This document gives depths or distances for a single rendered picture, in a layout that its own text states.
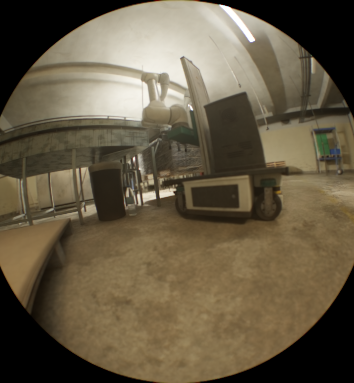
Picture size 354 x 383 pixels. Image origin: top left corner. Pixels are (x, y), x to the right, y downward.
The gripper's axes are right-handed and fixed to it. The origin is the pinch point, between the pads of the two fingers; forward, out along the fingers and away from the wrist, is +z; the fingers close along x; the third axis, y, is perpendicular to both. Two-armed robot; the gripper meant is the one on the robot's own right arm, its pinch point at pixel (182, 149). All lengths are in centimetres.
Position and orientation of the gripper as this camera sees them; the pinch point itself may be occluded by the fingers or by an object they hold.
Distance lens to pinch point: 154.7
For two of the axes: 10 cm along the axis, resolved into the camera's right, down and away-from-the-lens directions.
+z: 1.2, 9.9, 0.8
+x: 6.6, -1.4, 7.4
